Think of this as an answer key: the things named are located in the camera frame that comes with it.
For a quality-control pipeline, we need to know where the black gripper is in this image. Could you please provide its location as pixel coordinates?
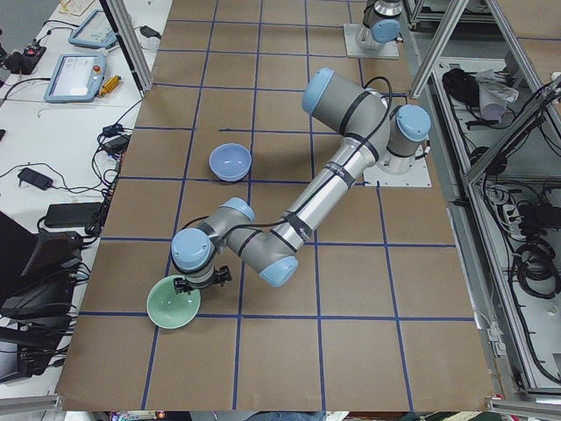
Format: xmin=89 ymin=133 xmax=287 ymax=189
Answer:
xmin=173 ymin=267 xmax=231 ymax=295

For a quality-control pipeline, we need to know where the green bowl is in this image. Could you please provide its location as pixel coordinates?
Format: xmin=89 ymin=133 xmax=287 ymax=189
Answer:
xmin=146 ymin=275 xmax=201 ymax=329

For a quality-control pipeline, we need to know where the blue bowl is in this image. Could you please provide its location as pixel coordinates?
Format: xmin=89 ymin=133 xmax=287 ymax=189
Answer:
xmin=209 ymin=143 xmax=252 ymax=182

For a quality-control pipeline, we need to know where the brown paper table mat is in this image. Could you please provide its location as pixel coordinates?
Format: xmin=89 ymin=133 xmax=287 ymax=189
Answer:
xmin=57 ymin=1 xmax=494 ymax=411

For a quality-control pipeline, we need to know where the black phone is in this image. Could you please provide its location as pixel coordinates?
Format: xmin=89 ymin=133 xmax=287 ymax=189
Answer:
xmin=18 ymin=168 xmax=53 ymax=190

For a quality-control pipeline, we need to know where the yellow tool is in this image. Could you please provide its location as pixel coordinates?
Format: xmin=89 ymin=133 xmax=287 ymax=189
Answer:
xmin=98 ymin=75 xmax=122 ymax=97

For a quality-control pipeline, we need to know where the lower teach pendant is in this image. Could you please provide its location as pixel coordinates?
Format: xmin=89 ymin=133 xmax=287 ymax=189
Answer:
xmin=44 ymin=54 xmax=107 ymax=103

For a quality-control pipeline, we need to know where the teach pendant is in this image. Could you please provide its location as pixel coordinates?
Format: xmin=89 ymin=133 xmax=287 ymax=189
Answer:
xmin=44 ymin=54 xmax=107 ymax=103
xmin=68 ymin=9 xmax=117 ymax=49

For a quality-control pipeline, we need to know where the black power adapter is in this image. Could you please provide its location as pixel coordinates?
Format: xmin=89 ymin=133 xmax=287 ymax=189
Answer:
xmin=139 ymin=25 xmax=161 ymax=39

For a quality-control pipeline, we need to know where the upper teach pendant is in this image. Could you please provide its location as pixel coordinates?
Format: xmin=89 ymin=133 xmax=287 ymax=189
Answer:
xmin=68 ymin=9 xmax=117 ymax=49

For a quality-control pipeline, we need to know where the aluminium frame post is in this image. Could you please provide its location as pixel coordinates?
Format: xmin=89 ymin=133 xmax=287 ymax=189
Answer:
xmin=99 ymin=0 xmax=153 ymax=93

